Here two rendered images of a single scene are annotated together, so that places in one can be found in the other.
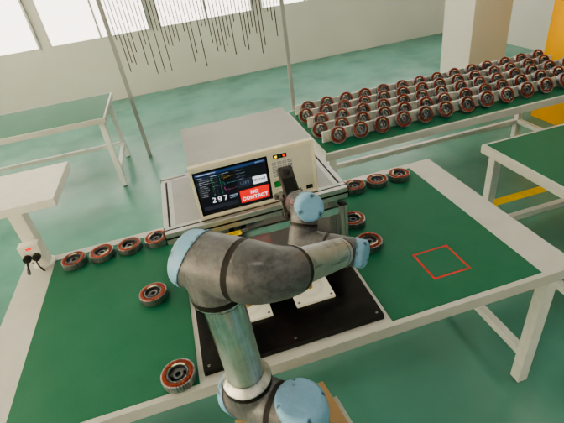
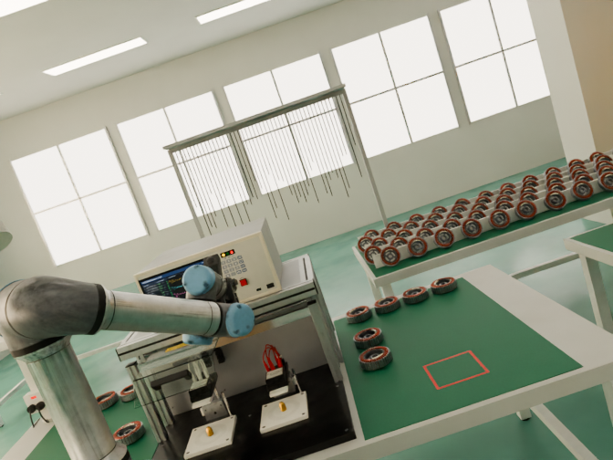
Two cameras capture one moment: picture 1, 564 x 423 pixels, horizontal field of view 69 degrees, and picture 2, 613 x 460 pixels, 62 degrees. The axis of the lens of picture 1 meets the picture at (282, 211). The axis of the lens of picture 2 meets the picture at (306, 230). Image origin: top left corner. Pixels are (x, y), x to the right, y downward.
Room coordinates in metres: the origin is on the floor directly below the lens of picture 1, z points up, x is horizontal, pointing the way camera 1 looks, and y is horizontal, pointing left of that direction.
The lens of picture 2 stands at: (-0.24, -0.61, 1.54)
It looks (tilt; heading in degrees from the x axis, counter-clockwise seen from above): 9 degrees down; 12
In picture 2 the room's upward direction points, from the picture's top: 19 degrees counter-clockwise
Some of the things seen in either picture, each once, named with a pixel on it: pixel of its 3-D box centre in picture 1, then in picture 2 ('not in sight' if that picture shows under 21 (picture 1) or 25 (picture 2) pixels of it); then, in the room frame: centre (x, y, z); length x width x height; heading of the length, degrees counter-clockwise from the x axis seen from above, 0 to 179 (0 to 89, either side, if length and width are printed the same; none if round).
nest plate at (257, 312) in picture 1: (248, 306); (211, 435); (1.11, 0.18, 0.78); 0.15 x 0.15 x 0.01; 11
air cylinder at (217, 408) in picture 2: not in sight; (215, 406); (1.25, 0.20, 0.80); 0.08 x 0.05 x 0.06; 101
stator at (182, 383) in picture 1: (178, 375); not in sight; (0.86, 0.41, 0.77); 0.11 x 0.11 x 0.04
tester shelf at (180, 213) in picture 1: (248, 187); (224, 301); (1.44, 0.12, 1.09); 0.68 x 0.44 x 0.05; 101
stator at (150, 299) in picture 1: (154, 294); (129, 433); (1.27, 0.57, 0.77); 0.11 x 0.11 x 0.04
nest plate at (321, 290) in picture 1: (310, 288); (284, 411); (1.15, -0.06, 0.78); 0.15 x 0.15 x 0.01; 11
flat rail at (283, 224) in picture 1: (263, 229); (223, 339); (1.23, 0.08, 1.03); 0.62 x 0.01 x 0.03; 101
